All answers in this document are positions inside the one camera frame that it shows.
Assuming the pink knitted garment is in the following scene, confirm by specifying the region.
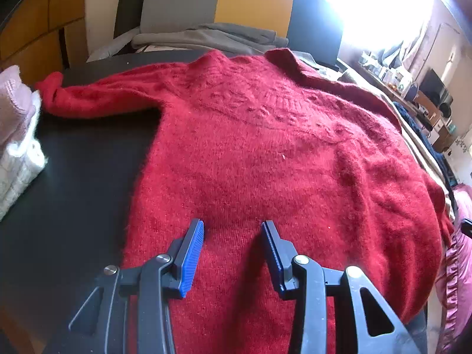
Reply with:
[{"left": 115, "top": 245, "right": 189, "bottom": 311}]
[{"left": 0, "top": 64, "right": 35, "bottom": 145}]

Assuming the cluttered side shelf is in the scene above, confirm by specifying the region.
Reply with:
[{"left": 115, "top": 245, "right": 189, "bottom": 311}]
[{"left": 354, "top": 52, "right": 462, "bottom": 153}]

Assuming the dark blue cloth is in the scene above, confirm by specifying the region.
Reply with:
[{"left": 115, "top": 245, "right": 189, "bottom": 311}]
[{"left": 392, "top": 101, "right": 458, "bottom": 189}]

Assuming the black monitor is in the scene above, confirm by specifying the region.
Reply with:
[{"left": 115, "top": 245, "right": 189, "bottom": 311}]
[{"left": 419, "top": 68, "right": 445, "bottom": 97}]

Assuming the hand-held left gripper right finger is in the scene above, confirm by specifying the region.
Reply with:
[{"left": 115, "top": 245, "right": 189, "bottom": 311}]
[{"left": 260, "top": 220, "right": 428, "bottom": 354}]

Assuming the pale curtain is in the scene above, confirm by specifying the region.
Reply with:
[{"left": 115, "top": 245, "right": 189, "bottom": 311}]
[{"left": 380, "top": 7, "right": 443, "bottom": 71}]

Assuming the white fluffy garment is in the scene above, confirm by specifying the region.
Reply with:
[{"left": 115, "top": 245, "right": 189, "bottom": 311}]
[{"left": 0, "top": 90, "right": 49, "bottom": 221}]

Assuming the wooden cabinet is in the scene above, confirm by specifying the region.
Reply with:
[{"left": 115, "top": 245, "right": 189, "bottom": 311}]
[{"left": 0, "top": 0, "right": 90, "bottom": 82}]

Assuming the beige blanket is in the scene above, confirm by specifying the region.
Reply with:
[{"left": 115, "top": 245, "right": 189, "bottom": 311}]
[{"left": 338, "top": 69, "right": 455, "bottom": 215}]

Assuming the grey yellow blue chair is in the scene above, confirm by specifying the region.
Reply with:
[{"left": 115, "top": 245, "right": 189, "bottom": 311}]
[{"left": 114, "top": 0, "right": 343, "bottom": 71}]

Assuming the pink ruffled cloth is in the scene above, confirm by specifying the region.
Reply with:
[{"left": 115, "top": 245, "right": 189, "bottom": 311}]
[{"left": 435, "top": 183, "right": 472, "bottom": 352}]

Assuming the red knitted sweater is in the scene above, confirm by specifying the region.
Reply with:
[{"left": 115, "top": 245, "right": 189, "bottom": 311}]
[{"left": 35, "top": 48, "right": 455, "bottom": 354}]

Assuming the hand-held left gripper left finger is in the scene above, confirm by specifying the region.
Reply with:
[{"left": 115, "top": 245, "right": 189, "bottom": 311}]
[{"left": 44, "top": 218, "right": 205, "bottom": 354}]

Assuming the grey garment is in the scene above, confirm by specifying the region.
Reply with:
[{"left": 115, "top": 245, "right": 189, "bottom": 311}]
[{"left": 88, "top": 23, "right": 290, "bottom": 63}]

